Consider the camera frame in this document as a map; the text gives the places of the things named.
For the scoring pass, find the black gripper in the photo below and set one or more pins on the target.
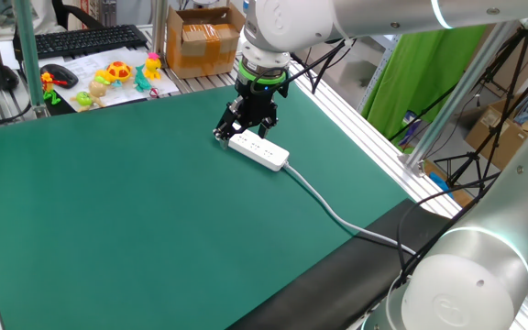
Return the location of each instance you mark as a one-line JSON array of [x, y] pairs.
[[257, 103]]

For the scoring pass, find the white four-outlet power strip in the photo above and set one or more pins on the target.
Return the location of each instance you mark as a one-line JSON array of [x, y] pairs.
[[264, 153]]

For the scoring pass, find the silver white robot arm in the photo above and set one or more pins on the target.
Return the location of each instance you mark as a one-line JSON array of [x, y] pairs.
[[291, 23]]

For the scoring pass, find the taped cardboard box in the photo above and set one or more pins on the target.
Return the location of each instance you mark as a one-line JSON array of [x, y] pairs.
[[204, 46]]

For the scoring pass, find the yellow chick toy pink hat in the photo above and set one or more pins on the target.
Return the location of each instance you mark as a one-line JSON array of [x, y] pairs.
[[152, 66]]

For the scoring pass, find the teal dolphin toy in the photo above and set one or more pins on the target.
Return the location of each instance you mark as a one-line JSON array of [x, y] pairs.
[[141, 81]]

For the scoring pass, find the green table mat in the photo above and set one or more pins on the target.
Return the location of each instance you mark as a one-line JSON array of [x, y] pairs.
[[131, 206]]

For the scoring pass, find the yellow orange turtle toy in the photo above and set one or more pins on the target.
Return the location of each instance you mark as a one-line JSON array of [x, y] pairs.
[[118, 71]]

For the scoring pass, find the white slotted shelf upright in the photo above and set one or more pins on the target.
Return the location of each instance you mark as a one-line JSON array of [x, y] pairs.
[[380, 73]]

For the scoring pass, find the beige caterpillar toy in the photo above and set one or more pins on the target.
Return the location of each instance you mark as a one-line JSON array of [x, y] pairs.
[[97, 88]]

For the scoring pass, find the blue white package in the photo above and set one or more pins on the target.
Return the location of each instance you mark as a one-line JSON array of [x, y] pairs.
[[410, 128]]

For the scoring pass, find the green headed snail toy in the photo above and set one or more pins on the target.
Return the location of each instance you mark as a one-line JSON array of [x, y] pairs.
[[83, 98]]

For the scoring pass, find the bright green cloth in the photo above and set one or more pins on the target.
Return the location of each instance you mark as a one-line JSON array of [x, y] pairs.
[[410, 82]]

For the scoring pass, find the white printed paper sheet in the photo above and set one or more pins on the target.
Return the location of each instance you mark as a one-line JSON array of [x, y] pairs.
[[80, 69]]

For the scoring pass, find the black table mat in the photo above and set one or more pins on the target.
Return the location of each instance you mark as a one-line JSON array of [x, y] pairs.
[[337, 284]]

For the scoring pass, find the black keyboard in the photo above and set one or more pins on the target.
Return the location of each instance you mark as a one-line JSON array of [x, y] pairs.
[[85, 40]]

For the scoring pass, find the black computer mouse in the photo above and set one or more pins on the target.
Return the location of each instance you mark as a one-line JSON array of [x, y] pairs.
[[62, 74]]

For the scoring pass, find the blue plastic object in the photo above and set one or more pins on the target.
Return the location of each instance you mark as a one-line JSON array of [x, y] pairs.
[[440, 183]]

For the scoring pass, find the red yellow green figure toy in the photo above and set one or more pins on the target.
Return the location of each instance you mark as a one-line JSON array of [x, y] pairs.
[[47, 84]]

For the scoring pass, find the black office chair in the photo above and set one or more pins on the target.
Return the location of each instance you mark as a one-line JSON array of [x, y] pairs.
[[60, 11]]

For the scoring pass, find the open cardboard box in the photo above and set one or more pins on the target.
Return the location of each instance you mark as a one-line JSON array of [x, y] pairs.
[[488, 133]]

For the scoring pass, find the black tripod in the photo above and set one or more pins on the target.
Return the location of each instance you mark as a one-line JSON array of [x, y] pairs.
[[510, 87]]

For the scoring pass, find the aluminium frame post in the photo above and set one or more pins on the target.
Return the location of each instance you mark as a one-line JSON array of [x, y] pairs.
[[28, 55], [158, 27], [456, 101]]

